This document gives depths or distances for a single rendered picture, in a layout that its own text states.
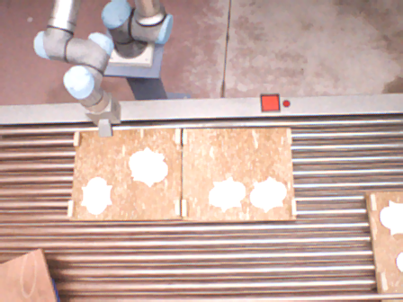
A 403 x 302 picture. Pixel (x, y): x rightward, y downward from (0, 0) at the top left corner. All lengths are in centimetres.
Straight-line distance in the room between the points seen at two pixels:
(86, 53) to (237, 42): 176
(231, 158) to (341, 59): 157
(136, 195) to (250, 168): 43
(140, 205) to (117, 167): 17
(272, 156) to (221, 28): 153
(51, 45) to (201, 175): 68
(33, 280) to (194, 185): 63
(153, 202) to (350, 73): 180
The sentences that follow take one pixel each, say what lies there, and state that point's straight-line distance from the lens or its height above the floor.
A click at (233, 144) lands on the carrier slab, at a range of 140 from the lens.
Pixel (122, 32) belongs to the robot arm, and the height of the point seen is 109.
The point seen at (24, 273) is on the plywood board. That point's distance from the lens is 139.
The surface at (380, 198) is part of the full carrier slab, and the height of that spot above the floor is 94.
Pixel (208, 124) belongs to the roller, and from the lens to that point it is 145.
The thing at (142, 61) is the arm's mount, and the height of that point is 91.
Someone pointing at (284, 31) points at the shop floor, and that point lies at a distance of 279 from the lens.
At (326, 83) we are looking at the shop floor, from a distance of 265.
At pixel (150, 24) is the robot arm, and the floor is 116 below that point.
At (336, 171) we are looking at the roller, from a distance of 147.
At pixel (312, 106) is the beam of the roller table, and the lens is 153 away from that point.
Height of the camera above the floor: 228
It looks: 73 degrees down
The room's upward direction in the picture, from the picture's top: 7 degrees counter-clockwise
